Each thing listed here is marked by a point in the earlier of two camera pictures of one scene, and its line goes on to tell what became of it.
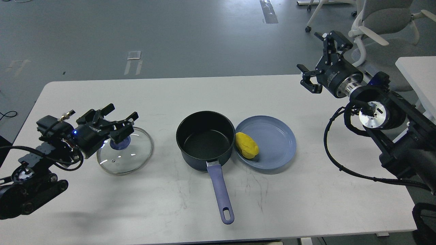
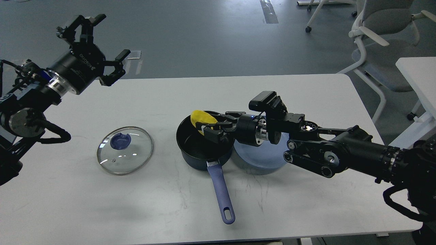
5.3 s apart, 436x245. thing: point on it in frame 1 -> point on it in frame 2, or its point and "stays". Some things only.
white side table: (420, 72) stays
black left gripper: (88, 139) -> (85, 61)
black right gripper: (332, 69) -> (250, 130)
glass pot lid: (127, 156) stays
